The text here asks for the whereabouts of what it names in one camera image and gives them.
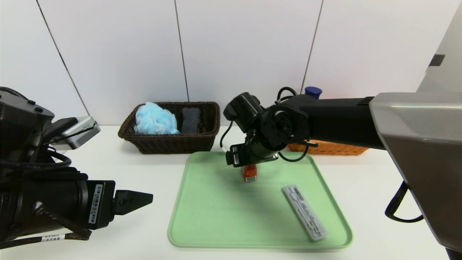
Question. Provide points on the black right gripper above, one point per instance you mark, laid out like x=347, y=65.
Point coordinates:
x=234, y=156

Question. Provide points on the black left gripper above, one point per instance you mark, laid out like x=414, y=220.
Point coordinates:
x=98, y=203

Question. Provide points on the red milk carton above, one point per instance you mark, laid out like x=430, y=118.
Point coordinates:
x=249, y=174

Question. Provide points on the dark grey towel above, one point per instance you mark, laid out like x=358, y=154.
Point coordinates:
x=190, y=121

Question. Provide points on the light blue bath loofah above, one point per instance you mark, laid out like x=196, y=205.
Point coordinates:
x=155, y=121

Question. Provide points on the blue white spray can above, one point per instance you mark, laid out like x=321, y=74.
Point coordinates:
x=313, y=92

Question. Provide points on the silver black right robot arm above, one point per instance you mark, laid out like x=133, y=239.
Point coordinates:
x=415, y=144

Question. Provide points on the dark brown wicker basket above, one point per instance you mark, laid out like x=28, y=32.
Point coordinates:
x=169, y=144

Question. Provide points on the orange wicker basket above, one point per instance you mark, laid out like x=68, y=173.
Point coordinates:
x=325, y=148

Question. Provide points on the light green plastic tray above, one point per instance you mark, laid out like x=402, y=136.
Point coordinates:
x=223, y=216

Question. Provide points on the clear plastic compass case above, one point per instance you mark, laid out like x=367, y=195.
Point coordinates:
x=304, y=213

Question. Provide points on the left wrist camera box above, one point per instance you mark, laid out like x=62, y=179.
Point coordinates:
x=77, y=133

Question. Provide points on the black wall bracket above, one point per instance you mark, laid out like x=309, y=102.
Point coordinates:
x=437, y=60

